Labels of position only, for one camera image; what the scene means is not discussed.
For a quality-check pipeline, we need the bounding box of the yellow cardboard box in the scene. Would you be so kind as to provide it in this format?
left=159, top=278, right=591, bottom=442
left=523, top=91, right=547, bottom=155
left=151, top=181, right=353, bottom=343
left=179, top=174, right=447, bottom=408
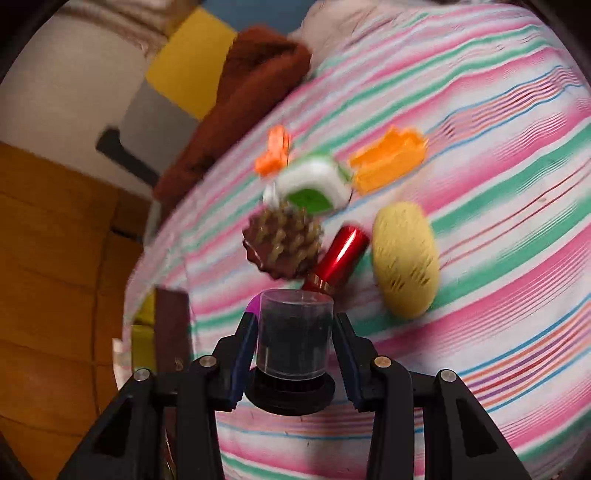
left=129, top=286, right=192, bottom=384

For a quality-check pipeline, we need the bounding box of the brown fleece blanket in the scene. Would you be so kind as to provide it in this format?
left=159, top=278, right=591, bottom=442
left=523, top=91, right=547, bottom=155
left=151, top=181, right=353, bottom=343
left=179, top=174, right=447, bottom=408
left=153, top=25, right=314, bottom=204

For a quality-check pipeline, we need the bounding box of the small orange clip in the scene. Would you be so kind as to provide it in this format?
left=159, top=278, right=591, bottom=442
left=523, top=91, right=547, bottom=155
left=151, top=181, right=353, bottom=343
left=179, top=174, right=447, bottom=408
left=254, top=126, right=293, bottom=177

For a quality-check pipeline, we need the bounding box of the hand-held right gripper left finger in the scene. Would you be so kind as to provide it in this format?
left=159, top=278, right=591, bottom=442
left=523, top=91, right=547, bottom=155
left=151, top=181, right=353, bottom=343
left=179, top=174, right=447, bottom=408
left=58, top=312, right=258, bottom=480

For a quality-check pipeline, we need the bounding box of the red metallic tube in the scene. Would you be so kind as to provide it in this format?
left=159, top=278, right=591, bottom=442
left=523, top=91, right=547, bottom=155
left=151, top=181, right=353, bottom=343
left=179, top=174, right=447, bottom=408
left=302, top=224, right=370, bottom=296

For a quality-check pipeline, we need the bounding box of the orange plastic box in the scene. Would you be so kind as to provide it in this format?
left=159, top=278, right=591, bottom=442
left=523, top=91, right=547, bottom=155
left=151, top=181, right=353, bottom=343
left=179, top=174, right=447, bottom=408
left=348, top=126, right=429, bottom=195

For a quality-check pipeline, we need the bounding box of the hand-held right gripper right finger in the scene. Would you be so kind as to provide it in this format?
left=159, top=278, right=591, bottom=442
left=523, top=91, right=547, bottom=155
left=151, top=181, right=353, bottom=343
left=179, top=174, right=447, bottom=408
left=333, top=313, right=532, bottom=480

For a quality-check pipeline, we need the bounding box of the striped bedsheet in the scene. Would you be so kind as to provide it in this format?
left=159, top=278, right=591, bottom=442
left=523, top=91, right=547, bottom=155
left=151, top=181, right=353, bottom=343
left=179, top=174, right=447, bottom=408
left=122, top=2, right=591, bottom=480

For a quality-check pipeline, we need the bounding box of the pale pink quilt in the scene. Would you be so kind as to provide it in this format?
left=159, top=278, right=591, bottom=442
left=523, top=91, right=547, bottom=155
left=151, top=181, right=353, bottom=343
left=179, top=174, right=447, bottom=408
left=288, top=0, right=444, bottom=77

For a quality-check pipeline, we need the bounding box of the yellow oval sponge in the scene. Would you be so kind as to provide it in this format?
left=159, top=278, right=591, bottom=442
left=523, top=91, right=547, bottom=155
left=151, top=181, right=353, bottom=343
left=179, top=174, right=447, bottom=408
left=372, top=202, right=440, bottom=319

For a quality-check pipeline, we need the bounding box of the grey yellow blue headboard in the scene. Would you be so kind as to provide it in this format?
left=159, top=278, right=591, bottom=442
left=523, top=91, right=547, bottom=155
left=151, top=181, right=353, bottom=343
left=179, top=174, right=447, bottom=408
left=121, top=0, right=319, bottom=160

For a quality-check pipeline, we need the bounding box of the brown wooden massage brush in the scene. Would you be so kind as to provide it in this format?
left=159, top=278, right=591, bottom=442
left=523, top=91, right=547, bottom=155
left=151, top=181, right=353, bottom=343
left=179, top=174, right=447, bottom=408
left=241, top=205, right=325, bottom=280

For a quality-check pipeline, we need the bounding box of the wooden wardrobe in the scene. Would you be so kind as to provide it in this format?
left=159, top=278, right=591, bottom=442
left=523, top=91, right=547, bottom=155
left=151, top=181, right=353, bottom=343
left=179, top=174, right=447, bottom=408
left=0, top=141, right=160, bottom=480

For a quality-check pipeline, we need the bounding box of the dark grey toy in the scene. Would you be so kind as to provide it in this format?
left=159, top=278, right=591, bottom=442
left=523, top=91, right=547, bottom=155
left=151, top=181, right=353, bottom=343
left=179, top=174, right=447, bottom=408
left=244, top=288, right=336, bottom=415

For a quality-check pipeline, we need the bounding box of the white and green toy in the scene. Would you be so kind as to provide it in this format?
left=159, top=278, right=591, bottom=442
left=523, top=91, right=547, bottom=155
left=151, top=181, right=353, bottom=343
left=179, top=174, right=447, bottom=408
left=263, top=154, right=355, bottom=215

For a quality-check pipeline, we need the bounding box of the black pole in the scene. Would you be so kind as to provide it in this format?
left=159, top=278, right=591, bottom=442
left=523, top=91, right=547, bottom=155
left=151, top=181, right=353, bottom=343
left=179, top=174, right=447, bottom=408
left=96, top=128, right=160, bottom=185

